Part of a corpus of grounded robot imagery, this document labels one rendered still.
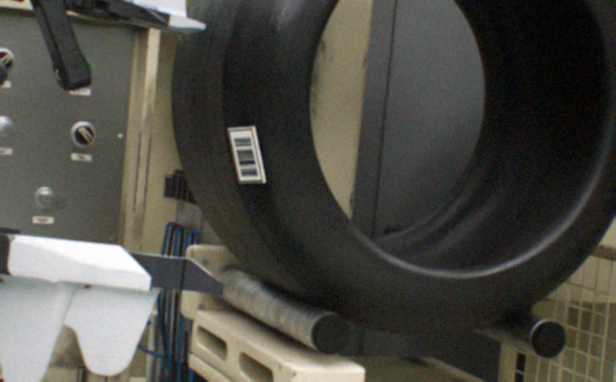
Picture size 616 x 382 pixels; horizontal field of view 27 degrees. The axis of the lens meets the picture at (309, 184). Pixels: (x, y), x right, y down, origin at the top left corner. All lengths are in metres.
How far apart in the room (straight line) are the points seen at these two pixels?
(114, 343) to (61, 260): 0.14
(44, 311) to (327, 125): 1.29
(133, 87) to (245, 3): 0.64
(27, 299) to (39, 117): 1.46
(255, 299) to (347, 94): 0.37
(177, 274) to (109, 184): 1.37
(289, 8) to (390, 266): 0.30
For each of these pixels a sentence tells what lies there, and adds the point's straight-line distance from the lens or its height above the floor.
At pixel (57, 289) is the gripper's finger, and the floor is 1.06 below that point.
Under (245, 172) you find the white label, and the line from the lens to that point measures 1.35.
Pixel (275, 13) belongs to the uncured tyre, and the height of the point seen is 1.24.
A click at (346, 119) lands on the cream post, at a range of 1.76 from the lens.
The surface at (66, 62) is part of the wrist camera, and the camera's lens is 1.36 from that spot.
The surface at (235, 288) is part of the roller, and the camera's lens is 1.62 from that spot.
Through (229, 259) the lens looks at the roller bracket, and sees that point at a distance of 1.69.
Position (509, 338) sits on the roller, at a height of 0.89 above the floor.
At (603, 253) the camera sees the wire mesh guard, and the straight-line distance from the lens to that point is 1.74.
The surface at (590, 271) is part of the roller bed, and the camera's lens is 1.90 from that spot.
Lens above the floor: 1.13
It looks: 3 degrees down
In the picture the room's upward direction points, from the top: 5 degrees clockwise
